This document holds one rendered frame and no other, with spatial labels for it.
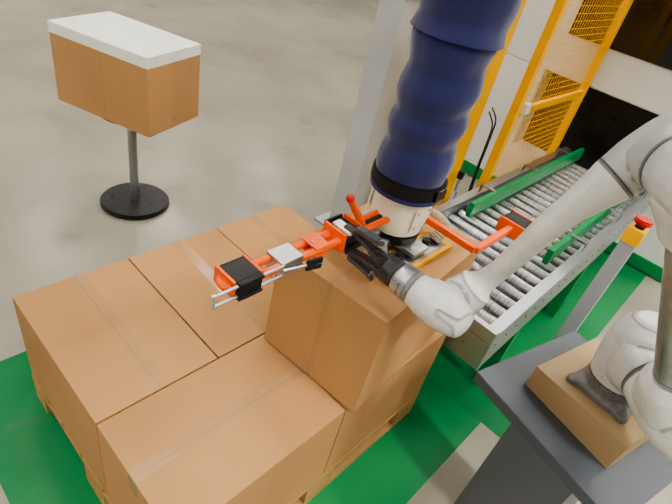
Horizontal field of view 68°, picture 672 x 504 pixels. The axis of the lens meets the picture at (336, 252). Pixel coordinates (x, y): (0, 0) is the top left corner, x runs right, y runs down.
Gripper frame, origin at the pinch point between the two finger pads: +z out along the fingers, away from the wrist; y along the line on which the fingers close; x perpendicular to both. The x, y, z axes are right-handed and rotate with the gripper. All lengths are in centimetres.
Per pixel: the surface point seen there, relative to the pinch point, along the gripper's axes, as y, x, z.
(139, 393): 54, -50, 20
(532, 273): 56, 129, -24
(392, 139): -23.7, 16.1, 3.7
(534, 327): 107, 165, -34
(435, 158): -22.9, 20.8, -8.0
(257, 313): 54, -1, 27
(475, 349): 59, 62, -33
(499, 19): -59, 23, -10
